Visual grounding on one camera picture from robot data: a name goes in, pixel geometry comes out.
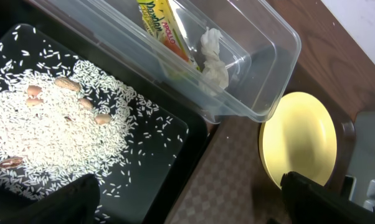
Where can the black tray bin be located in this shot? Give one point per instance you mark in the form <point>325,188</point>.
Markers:
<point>166,145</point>

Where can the shelled peanut upper left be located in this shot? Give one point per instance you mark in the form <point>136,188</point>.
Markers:
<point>33,90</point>

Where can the yellow plate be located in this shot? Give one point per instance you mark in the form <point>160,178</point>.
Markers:
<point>299,137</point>

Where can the grey dishwasher rack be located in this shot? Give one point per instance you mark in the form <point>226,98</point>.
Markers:
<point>359,183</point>

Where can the clear plastic bin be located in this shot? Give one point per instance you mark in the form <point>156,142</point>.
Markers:
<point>259,49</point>

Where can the peanut in shell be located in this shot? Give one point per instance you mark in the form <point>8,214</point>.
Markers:
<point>65,82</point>

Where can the shelled peanut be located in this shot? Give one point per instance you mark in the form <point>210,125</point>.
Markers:
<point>103,119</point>
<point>30,102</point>
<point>85,103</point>
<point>33,90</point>

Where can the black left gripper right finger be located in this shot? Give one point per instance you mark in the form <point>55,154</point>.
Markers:
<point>309,203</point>

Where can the shelled peanut right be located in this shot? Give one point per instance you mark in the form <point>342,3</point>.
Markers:
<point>103,119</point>

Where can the shelled peanut middle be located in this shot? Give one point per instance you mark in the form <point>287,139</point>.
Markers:
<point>85,103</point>

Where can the spilled rice pile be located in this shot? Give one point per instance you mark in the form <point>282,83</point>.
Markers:
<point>58,139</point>

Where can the yellow green snack wrapper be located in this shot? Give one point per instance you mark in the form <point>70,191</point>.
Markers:
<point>159,21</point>

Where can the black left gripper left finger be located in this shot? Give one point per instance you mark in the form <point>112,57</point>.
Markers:
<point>74,203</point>

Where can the dark brown peanut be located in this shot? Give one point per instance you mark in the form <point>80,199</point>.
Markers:
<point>11,162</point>

